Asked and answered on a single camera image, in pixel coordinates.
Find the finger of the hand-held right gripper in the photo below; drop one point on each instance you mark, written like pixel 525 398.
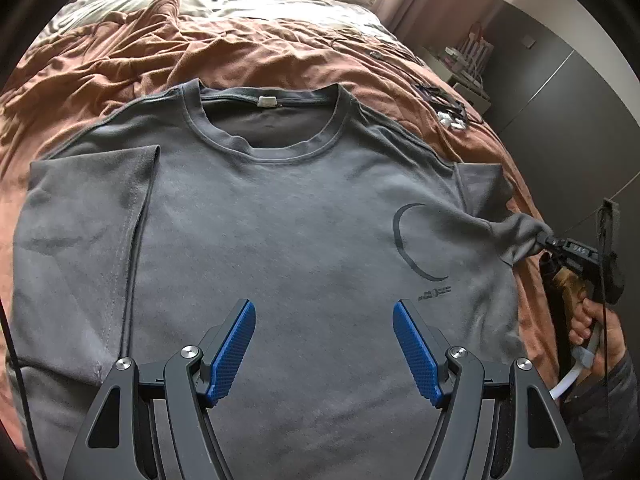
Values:
pixel 547 242

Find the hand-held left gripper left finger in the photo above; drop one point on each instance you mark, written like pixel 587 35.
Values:
pixel 232 350

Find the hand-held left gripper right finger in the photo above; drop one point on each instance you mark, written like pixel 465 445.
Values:
pixel 415 355

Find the grey t-shirt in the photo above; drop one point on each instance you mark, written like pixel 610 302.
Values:
pixel 300 220

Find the person's right forearm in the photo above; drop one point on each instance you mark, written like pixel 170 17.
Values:
pixel 600 420

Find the person's right hand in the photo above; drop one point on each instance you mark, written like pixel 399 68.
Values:
pixel 597 327

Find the white tube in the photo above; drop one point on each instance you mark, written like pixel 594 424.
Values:
pixel 575 375

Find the white nightstand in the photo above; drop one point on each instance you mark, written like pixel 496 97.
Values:
pixel 472 92

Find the brown blanket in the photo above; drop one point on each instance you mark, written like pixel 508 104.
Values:
pixel 125 60

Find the beige duvet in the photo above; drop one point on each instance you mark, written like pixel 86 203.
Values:
pixel 260 5

